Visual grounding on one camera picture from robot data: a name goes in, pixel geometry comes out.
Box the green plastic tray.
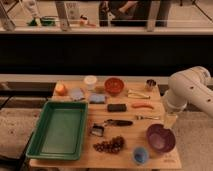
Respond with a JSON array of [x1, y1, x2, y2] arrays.
[[26, 101, 88, 161]]

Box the wooden table board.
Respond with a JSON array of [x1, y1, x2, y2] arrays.
[[28, 80, 183, 170]]

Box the metal tongs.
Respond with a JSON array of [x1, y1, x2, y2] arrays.
[[127, 89, 150, 99]]

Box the white cup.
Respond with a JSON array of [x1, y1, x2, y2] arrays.
[[84, 75, 97, 90]]

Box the seated person in background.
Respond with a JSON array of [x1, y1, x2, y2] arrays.
[[99, 0, 151, 27]]

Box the black handled peeler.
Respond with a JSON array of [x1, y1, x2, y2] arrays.
[[104, 119, 133, 127]]

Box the black rectangular block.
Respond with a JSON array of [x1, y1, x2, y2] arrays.
[[107, 104, 127, 112]]

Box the orange carrot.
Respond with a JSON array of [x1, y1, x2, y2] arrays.
[[131, 103, 154, 109]]

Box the green background tray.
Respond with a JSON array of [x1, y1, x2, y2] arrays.
[[27, 17, 56, 26]]

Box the orange fruit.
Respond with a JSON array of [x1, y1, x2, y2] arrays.
[[55, 83, 67, 96]]

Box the silver fork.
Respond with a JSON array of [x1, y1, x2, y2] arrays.
[[136, 115, 160, 120]]

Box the purple bowl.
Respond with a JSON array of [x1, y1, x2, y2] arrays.
[[146, 124, 176, 153]]

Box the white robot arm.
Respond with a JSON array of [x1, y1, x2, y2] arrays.
[[162, 66, 213, 129]]

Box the blue cloth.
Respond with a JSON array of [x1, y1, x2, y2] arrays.
[[69, 88, 85, 101]]

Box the blue cup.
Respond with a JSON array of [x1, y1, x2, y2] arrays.
[[133, 147, 149, 165]]

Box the metal cup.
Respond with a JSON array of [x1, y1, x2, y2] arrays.
[[145, 79, 156, 91]]

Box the blue sponge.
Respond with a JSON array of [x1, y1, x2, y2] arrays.
[[89, 94, 106, 104]]

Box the red bowl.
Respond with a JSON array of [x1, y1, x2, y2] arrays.
[[104, 77, 124, 95]]

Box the bunch of dark grapes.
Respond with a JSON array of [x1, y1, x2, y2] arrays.
[[93, 136, 125, 154]]

